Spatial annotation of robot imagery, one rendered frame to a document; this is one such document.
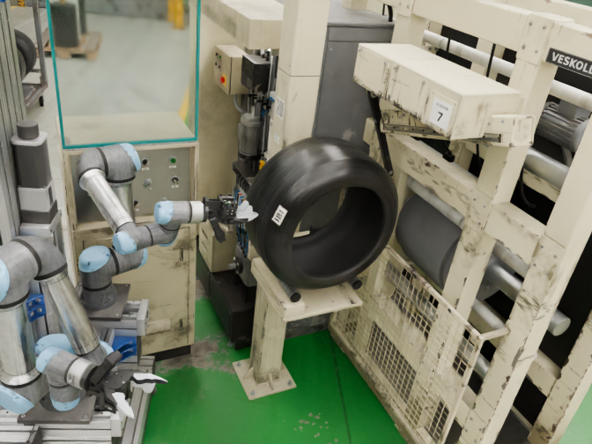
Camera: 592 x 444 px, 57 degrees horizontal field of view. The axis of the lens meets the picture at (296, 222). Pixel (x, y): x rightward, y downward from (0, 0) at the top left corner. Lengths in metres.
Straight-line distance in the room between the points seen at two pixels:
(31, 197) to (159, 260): 0.97
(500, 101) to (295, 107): 0.76
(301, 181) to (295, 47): 0.51
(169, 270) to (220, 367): 0.67
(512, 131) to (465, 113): 0.15
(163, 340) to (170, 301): 0.25
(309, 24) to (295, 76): 0.19
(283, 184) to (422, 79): 0.57
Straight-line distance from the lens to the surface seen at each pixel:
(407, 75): 1.91
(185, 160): 2.49
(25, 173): 1.81
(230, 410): 2.88
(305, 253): 2.33
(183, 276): 2.76
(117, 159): 2.10
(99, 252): 2.26
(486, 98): 1.78
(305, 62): 2.10
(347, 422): 2.92
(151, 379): 1.58
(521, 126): 1.80
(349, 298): 2.32
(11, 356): 1.73
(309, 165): 1.88
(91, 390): 1.63
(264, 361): 2.87
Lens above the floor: 2.21
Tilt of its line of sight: 30 degrees down
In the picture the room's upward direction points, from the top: 7 degrees clockwise
